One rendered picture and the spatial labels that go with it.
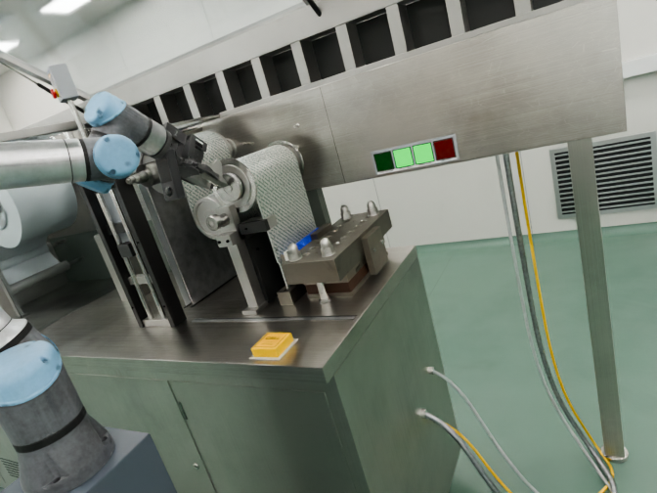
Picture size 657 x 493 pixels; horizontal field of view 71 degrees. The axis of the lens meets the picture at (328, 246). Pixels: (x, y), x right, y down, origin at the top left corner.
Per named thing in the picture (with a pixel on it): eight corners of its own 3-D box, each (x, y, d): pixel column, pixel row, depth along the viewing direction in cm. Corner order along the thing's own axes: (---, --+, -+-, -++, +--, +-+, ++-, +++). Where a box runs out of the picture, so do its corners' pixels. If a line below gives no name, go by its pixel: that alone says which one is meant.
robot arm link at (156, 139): (149, 144, 97) (124, 152, 101) (165, 154, 100) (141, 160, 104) (155, 113, 99) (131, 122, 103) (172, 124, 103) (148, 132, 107)
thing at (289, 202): (277, 262, 125) (256, 199, 120) (316, 233, 144) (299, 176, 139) (279, 262, 125) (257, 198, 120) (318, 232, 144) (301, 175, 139)
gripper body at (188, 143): (210, 145, 113) (172, 118, 103) (204, 176, 110) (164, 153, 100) (189, 151, 116) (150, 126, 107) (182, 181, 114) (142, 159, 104)
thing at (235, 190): (238, 206, 120) (215, 195, 123) (242, 203, 122) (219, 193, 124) (241, 180, 117) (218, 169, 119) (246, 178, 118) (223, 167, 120)
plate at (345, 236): (287, 285, 121) (281, 264, 120) (348, 232, 154) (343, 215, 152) (339, 282, 113) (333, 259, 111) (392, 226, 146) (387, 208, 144)
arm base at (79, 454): (57, 509, 73) (28, 460, 70) (8, 493, 80) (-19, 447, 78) (131, 440, 85) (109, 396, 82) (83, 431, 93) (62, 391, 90)
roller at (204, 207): (201, 240, 134) (187, 201, 131) (251, 212, 155) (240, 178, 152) (232, 236, 128) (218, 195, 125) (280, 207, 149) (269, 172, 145)
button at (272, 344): (253, 357, 103) (249, 348, 102) (270, 340, 109) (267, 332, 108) (278, 358, 100) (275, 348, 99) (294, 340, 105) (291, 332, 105)
